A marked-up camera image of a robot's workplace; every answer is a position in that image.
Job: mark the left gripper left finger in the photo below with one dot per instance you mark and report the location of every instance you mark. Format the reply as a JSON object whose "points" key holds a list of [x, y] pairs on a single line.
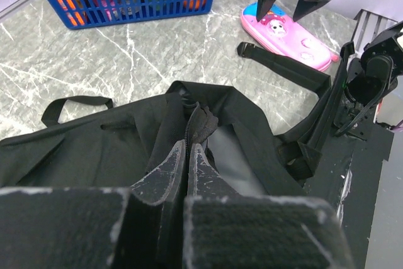
{"points": [[133, 227]]}

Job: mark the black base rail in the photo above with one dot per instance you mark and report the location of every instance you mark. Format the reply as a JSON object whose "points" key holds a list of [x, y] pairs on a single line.
{"points": [[348, 178]]}

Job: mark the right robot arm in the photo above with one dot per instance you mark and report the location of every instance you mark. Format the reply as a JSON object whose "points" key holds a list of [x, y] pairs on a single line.
{"points": [[380, 63]]}

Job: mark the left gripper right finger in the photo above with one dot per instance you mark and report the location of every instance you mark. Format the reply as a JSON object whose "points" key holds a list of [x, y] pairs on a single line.
{"points": [[223, 229]]}

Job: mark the black backpack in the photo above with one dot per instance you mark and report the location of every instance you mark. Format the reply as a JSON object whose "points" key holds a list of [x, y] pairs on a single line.
{"points": [[121, 145]]}

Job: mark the pink pencil case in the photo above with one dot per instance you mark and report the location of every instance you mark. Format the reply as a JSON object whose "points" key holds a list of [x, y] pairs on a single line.
{"points": [[278, 33]]}

